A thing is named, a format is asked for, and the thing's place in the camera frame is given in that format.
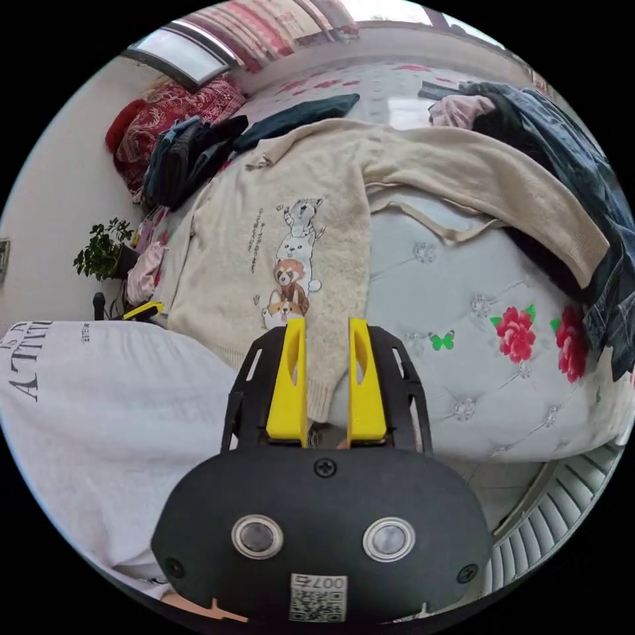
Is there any person's right hand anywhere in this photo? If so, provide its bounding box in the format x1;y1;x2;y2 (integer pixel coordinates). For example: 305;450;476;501
160;592;249;624

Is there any dark green garment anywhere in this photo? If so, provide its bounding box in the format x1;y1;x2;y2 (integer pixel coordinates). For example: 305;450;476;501
233;93;361;153

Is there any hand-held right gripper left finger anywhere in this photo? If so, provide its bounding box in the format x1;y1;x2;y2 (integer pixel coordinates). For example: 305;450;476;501
265;317;309;446

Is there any pile of clothes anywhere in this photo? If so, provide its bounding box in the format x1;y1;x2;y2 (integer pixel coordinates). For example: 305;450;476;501
419;79;635;383
142;114;249;212

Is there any bed with flowered quilt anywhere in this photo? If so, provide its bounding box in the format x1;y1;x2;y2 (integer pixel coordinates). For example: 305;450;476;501
148;52;635;465

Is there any potted green plant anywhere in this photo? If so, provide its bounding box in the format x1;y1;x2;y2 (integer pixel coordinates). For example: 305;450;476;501
73;217;143;282

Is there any white radiator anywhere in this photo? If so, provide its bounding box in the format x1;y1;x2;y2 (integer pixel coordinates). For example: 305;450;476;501
485;446;627;596

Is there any person's body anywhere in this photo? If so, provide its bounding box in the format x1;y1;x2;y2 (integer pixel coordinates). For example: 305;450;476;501
0;319;240;602

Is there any red patterned pillow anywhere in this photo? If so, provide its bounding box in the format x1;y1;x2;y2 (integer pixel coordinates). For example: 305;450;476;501
105;79;247;200

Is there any pink garment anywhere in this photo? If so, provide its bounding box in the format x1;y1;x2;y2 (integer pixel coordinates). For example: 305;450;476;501
126;208;171;306

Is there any beige sweater with animal print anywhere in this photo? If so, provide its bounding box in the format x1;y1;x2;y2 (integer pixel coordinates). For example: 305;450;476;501
166;118;611;423

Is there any window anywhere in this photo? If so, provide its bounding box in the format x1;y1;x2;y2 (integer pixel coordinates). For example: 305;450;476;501
124;22;240;93

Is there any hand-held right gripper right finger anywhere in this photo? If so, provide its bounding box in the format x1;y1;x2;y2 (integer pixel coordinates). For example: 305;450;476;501
346;317;388;448

